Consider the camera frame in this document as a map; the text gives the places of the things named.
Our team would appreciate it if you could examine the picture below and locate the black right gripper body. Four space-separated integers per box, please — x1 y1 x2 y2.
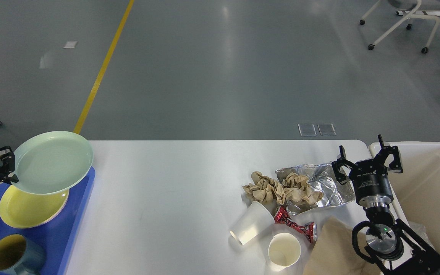
352 159 393 209

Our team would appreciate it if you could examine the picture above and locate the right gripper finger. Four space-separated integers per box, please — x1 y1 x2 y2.
331 146 357 186
377 134 404 174

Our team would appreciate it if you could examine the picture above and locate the light green plate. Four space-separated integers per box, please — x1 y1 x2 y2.
13 131 94 195

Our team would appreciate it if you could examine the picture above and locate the brown paper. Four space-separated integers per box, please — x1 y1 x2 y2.
242 171 286 205
281 172 324 206

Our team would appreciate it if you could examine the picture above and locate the brown paper bag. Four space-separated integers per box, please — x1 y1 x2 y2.
303 216 380 275

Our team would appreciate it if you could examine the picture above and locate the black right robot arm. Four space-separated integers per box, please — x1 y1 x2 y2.
332 135 440 275

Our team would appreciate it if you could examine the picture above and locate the yellow plate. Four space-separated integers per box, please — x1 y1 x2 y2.
0 186 70 229

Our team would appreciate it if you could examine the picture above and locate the silver foil bag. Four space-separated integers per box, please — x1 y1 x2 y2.
275 163 356 215

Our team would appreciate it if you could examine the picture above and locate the floor outlet cover right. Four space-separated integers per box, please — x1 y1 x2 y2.
317 123 337 136

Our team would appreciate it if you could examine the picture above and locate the floor outlet cover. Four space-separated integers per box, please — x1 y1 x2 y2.
298 123 317 136
317 123 337 136

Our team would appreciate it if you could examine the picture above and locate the white plastic bin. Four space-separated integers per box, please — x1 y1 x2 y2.
388 141 440 254

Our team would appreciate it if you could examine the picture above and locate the floor outlet cover left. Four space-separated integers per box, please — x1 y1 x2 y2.
298 123 317 136

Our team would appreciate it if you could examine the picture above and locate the red foil wrapper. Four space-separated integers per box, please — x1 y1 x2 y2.
273 205 318 243

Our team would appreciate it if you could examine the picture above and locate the blue plastic tray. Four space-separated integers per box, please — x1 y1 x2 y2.
0 167 95 275

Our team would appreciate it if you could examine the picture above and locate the tipped white paper cup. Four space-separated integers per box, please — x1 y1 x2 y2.
229 201 274 246

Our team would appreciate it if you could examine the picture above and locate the upright white paper cup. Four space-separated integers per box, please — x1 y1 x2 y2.
267 233 301 271

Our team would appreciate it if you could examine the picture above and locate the white office chair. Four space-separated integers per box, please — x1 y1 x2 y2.
368 0 440 54

